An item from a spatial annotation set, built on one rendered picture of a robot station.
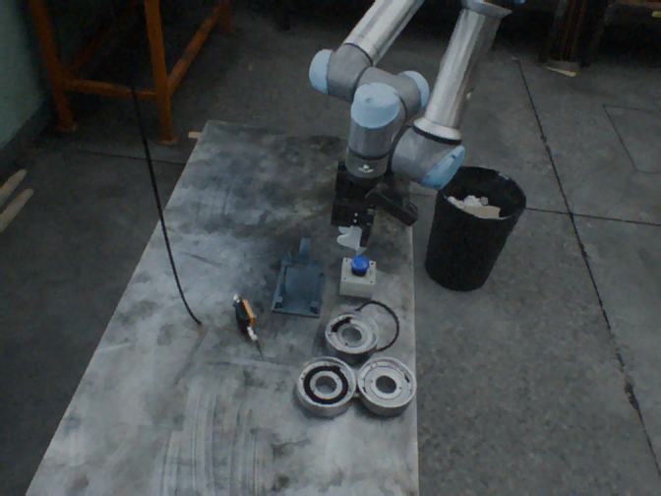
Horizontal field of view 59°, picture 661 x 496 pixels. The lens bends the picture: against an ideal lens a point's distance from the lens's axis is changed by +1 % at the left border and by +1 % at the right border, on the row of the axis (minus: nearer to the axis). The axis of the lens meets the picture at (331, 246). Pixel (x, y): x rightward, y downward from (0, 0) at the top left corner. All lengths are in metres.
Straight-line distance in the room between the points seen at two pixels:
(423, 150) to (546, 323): 1.32
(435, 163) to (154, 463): 0.82
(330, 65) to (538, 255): 1.84
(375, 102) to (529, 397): 1.49
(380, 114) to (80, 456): 0.73
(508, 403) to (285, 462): 1.28
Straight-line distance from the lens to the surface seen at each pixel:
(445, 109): 1.32
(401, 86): 1.05
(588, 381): 2.37
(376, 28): 1.17
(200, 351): 1.14
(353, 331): 1.16
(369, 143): 0.99
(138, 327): 1.19
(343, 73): 1.10
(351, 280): 1.21
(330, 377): 1.07
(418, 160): 1.33
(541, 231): 2.91
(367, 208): 1.08
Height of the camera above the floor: 1.71
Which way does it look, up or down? 43 degrees down
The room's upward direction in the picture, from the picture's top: 7 degrees clockwise
